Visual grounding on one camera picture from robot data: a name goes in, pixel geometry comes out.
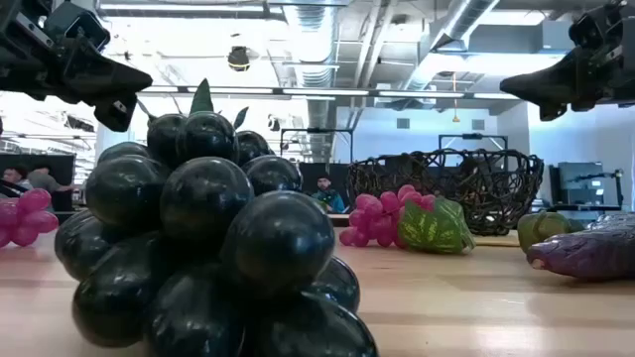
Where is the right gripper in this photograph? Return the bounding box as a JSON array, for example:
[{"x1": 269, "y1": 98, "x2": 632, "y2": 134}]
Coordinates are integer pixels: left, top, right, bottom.
[{"x1": 499, "y1": 0, "x2": 635, "y2": 123}]

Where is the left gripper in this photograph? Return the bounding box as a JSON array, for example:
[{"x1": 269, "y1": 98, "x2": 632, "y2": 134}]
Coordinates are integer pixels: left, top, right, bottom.
[{"x1": 0, "y1": 0, "x2": 153, "y2": 133}]

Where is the pink grape bunch with leaf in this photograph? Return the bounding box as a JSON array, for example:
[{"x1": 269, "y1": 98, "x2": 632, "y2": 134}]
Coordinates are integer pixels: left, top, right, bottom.
[
  {"x1": 0, "y1": 187, "x2": 60, "y2": 249},
  {"x1": 339, "y1": 183, "x2": 476, "y2": 255}
]

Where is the dark green cucumber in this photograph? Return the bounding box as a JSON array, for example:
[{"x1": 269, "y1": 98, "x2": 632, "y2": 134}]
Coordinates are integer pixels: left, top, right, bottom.
[{"x1": 517, "y1": 210, "x2": 586, "y2": 254}]

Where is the purple eggplant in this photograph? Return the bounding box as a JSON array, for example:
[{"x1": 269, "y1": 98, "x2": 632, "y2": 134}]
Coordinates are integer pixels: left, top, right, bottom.
[{"x1": 525, "y1": 211, "x2": 635, "y2": 283}]

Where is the black grape bunch with leaf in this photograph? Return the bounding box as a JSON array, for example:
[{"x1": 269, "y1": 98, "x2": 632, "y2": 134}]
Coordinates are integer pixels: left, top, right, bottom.
[{"x1": 54, "y1": 111, "x2": 381, "y2": 357}]

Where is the dark wicker basket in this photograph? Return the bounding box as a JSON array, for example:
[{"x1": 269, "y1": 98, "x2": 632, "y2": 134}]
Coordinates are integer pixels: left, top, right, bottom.
[{"x1": 346, "y1": 147, "x2": 546, "y2": 237}]

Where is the snake plant in white pot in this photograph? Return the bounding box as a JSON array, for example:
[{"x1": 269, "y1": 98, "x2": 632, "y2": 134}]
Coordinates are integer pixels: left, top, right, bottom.
[{"x1": 136, "y1": 77, "x2": 250, "y2": 131}]

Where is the grey computer monitor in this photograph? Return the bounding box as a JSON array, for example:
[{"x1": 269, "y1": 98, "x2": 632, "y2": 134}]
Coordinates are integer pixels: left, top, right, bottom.
[{"x1": 549, "y1": 162, "x2": 606, "y2": 205}]

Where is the person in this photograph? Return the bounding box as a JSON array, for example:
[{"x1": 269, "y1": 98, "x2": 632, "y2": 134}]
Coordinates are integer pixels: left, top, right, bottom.
[
  {"x1": 311, "y1": 173, "x2": 347, "y2": 215},
  {"x1": 27, "y1": 166, "x2": 75, "y2": 197},
  {"x1": 0, "y1": 166, "x2": 34, "y2": 199}
]

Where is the black ceiling device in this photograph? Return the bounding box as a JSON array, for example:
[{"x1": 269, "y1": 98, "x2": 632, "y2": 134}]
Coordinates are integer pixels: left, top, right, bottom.
[{"x1": 226, "y1": 45, "x2": 251, "y2": 73}]

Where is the round woven placemat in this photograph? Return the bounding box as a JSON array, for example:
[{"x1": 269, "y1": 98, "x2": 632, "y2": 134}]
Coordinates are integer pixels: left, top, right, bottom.
[{"x1": 470, "y1": 231, "x2": 522, "y2": 248}]

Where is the long ceiling light strip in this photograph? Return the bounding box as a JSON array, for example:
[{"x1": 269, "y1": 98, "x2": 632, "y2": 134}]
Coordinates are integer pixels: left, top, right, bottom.
[{"x1": 136, "y1": 85, "x2": 522, "y2": 102}]

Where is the grey rectangular air duct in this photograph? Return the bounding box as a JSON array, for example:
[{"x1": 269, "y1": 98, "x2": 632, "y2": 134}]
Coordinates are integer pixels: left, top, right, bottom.
[{"x1": 468, "y1": 22, "x2": 572, "y2": 55}]

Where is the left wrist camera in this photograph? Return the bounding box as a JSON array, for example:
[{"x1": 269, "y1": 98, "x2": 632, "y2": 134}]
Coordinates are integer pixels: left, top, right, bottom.
[{"x1": 44, "y1": 2, "x2": 111, "y2": 54}]

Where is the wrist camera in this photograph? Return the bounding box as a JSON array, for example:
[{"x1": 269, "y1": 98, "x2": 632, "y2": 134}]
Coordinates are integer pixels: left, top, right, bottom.
[
  {"x1": 44, "y1": 2, "x2": 111, "y2": 54},
  {"x1": 569, "y1": 8, "x2": 614, "y2": 49}
]

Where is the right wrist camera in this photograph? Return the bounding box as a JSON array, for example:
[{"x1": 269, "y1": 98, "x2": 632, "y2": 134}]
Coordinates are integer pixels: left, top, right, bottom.
[{"x1": 569, "y1": 8, "x2": 614, "y2": 49}]

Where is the black background rig frame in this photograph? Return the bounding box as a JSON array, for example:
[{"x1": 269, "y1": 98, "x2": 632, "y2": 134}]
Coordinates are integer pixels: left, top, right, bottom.
[
  {"x1": 280, "y1": 127, "x2": 354, "y2": 165},
  {"x1": 438, "y1": 132, "x2": 509, "y2": 153}
]

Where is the yellow hanging ceiling cord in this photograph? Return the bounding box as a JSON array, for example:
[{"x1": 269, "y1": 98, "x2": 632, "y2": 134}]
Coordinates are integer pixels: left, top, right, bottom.
[{"x1": 450, "y1": 71, "x2": 460, "y2": 124}]

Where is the silver spiral air duct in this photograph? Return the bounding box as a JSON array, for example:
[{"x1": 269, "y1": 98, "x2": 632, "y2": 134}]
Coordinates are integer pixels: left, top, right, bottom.
[
  {"x1": 281, "y1": 0, "x2": 343, "y2": 163},
  {"x1": 401, "y1": 0, "x2": 502, "y2": 93}
]

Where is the black aluminium table frame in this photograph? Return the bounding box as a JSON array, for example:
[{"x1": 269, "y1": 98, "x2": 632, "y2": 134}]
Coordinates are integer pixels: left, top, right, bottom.
[{"x1": 54, "y1": 210, "x2": 351, "y2": 228}]

